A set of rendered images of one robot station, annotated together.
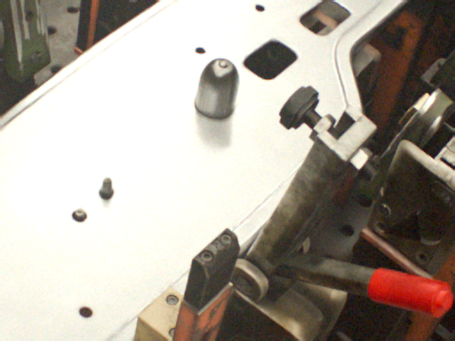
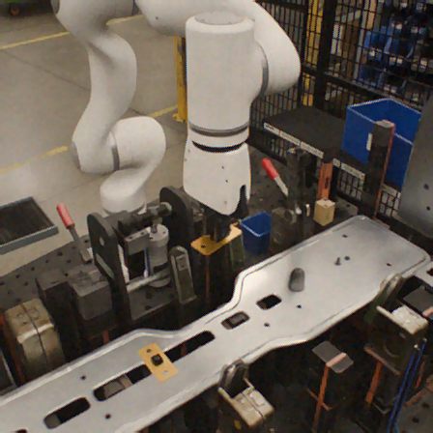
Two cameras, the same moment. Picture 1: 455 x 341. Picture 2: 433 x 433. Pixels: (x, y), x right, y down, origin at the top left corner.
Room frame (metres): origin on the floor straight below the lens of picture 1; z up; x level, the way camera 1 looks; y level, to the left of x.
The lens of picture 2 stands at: (1.38, 0.14, 1.72)
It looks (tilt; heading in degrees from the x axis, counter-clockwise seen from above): 36 degrees down; 202
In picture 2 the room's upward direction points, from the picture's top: straight up
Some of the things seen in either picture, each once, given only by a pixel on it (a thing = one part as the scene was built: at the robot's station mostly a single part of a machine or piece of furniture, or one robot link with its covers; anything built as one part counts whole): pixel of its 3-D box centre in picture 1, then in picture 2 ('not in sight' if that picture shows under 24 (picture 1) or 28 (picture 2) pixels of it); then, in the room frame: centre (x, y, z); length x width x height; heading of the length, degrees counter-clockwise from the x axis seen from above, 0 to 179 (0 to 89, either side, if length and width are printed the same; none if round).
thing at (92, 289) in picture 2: not in sight; (100, 343); (0.80, -0.37, 0.89); 0.13 x 0.11 x 0.38; 59
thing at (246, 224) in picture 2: not in sight; (260, 234); (0.11, -0.23, 0.74); 0.11 x 0.10 x 0.09; 149
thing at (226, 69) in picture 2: not in sight; (221, 69); (0.78, -0.10, 1.51); 0.09 x 0.08 x 0.13; 140
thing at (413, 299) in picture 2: not in sight; (412, 348); (0.52, 0.26, 0.84); 0.11 x 0.10 x 0.28; 59
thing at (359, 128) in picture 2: not in sight; (400, 143); (0.02, 0.13, 1.10); 0.30 x 0.17 x 0.13; 49
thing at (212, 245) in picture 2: not in sight; (216, 236); (0.78, -0.11, 1.23); 0.08 x 0.04 x 0.01; 158
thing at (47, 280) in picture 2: not in sight; (69, 348); (0.85, -0.42, 0.90); 0.05 x 0.05 x 0.40; 59
